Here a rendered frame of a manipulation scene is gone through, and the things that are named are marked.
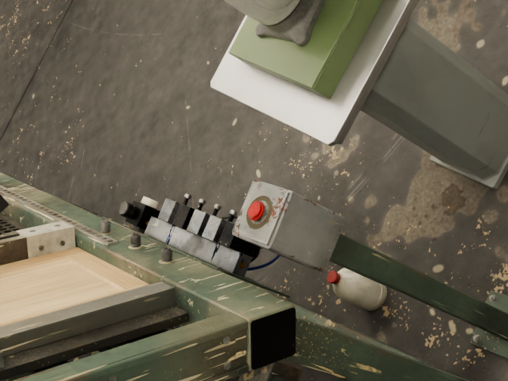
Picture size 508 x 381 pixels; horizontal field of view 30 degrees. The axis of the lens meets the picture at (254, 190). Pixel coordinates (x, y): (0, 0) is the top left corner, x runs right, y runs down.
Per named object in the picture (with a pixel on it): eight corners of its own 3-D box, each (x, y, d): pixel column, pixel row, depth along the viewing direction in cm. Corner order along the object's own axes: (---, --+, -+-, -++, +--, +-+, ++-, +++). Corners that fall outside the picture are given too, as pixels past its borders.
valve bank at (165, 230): (313, 241, 221) (242, 209, 205) (290, 298, 220) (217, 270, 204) (190, 196, 259) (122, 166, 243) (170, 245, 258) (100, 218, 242)
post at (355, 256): (518, 318, 242) (334, 230, 193) (510, 340, 241) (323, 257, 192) (500, 311, 246) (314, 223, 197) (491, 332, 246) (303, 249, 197)
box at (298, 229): (350, 219, 191) (291, 190, 179) (327, 274, 190) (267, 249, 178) (310, 206, 200) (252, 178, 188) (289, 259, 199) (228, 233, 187)
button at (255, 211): (271, 205, 182) (264, 202, 181) (264, 225, 182) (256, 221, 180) (258, 201, 185) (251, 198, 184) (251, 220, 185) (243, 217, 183)
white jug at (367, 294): (393, 283, 273) (350, 264, 260) (380, 315, 272) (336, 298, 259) (368, 274, 281) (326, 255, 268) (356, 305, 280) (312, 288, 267)
